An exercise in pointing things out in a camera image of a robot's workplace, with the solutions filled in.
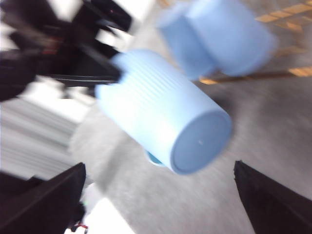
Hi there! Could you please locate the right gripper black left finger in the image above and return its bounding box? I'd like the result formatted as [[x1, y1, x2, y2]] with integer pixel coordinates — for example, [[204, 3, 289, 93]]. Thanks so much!
[[0, 162, 86, 234]]

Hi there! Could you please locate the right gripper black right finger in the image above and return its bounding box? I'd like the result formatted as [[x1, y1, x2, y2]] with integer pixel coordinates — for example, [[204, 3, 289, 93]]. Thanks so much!
[[234, 160, 312, 234]]

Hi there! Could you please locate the blue ribbed plastic cup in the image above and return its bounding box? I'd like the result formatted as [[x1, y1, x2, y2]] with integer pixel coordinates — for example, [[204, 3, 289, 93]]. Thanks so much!
[[95, 48, 233, 176], [185, 0, 278, 76], [157, 4, 215, 80]]

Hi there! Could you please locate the blue ribbed bowl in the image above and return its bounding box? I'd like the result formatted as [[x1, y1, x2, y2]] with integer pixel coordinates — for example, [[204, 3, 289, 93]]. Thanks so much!
[[145, 150, 163, 168]]

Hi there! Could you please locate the gold wire cup rack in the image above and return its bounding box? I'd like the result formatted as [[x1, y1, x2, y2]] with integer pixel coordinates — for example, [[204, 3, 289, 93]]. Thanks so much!
[[158, 0, 312, 85]]

